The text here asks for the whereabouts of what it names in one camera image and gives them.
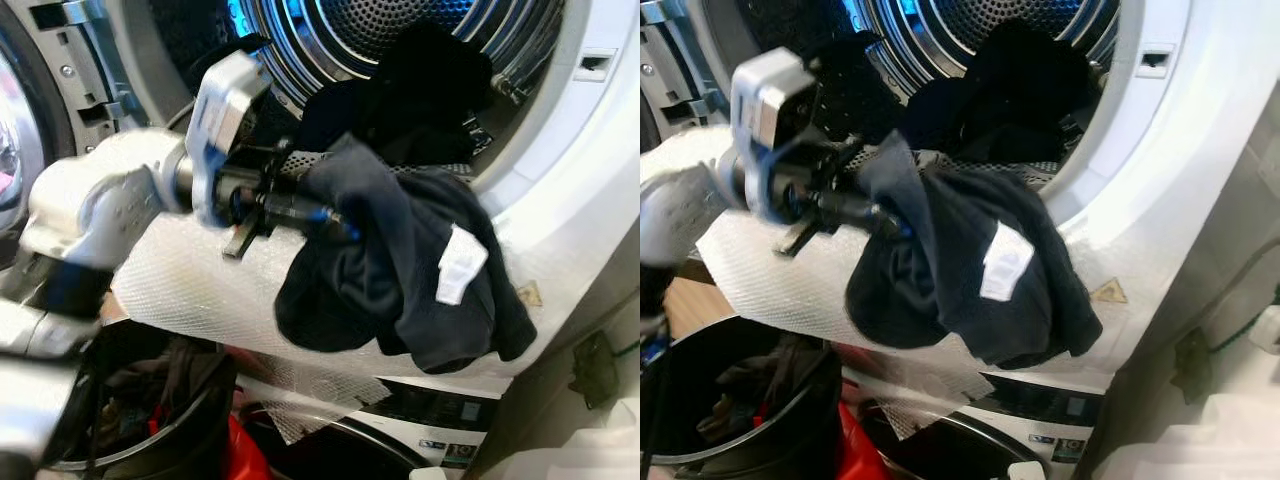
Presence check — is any white washing machine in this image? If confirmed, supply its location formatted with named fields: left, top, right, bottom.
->
left=235, top=372, right=513, bottom=480
left=845, top=368, right=1113, bottom=480

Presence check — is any red plastic item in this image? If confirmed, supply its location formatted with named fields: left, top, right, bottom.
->
left=218, top=408, right=273, bottom=480
left=835, top=380, right=898, bottom=480

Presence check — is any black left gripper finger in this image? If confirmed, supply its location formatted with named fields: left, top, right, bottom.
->
left=290, top=195, right=361, bottom=243
left=832, top=134, right=873, bottom=181
left=262, top=136, right=307, bottom=183
left=852, top=193, right=917, bottom=241

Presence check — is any navy garment with white label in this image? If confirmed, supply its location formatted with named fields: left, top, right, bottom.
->
left=845, top=130, right=1104, bottom=369
left=273, top=133, right=538, bottom=373

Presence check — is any black garment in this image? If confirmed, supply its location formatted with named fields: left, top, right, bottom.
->
left=295, top=20, right=496, bottom=167
left=900, top=20, right=1101, bottom=166

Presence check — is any round dryer door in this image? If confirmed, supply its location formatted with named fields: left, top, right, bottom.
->
left=0, top=0, right=79, bottom=246

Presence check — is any white bubble wrap sheet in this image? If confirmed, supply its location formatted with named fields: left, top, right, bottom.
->
left=110, top=212, right=393, bottom=443
left=695, top=208, right=1001, bottom=441

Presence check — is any dark clothes pile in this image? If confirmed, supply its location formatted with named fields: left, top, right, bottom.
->
left=95, top=335, right=237, bottom=453
left=695, top=335, right=843, bottom=447

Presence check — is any grey dryer door hinge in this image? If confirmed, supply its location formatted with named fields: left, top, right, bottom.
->
left=28, top=0, right=146, bottom=129
left=640, top=0, right=743, bottom=131

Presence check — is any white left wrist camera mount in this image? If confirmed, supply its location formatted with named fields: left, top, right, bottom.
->
left=730, top=47, right=819, bottom=226
left=185, top=50, right=273, bottom=229

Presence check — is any white tumble dryer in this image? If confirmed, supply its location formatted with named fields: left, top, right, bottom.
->
left=0, top=0, right=641, bottom=386
left=640, top=0, right=1280, bottom=396

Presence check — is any steel dryer drum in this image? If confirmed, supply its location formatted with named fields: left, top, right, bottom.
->
left=228, top=0, right=566, bottom=111
left=845, top=0, right=1121, bottom=101

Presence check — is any black laundry bucket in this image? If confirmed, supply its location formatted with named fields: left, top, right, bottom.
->
left=640, top=316, right=847, bottom=480
left=45, top=318, right=243, bottom=480

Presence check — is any black wall bracket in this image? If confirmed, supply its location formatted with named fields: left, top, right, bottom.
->
left=570, top=330, right=622, bottom=411
left=1172, top=325, right=1214, bottom=406

